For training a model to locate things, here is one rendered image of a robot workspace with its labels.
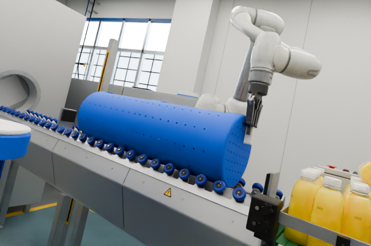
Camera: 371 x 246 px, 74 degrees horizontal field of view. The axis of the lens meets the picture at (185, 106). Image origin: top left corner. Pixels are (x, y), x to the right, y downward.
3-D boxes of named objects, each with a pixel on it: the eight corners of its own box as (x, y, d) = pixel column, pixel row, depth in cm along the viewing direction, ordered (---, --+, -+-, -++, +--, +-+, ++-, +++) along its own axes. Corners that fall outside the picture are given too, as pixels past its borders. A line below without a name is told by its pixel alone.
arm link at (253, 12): (236, 6, 133) (260, 12, 135) (231, -1, 147) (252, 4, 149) (228, 30, 140) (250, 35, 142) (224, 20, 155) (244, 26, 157)
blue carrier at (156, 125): (109, 143, 153) (125, 100, 159) (242, 189, 104) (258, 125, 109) (68, 133, 131) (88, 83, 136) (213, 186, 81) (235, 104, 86)
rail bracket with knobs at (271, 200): (254, 226, 73) (260, 191, 74) (279, 236, 69) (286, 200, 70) (242, 235, 65) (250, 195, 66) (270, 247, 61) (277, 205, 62)
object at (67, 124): (69, 132, 167) (74, 110, 168) (72, 133, 164) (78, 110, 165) (54, 131, 159) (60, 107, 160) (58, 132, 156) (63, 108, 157)
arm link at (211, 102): (189, 123, 170) (195, 92, 171) (214, 128, 173) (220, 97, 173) (193, 125, 154) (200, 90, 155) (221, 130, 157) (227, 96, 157)
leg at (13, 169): (0, 225, 205) (20, 151, 209) (3, 228, 201) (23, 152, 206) (-8, 227, 200) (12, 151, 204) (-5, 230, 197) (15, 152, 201)
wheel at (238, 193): (236, 187, 85) (234, 184, 84) (248, 192, 83) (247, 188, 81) (231, 198, 83) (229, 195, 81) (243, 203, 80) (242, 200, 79)
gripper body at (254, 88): (265, 82, 92) (260, 106, 91) (271, 88, 99) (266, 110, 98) (246, 80, 96) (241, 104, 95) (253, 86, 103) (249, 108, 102)
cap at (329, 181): (328, 182, 67) (330, 175, 67) (344, 187, 63) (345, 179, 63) (320, 181, 65) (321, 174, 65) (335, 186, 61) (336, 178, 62)
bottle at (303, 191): (303, 238, 73) (314, 175, 74) (314, 250, 65) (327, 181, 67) (279, 233, 73) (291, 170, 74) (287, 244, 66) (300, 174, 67)
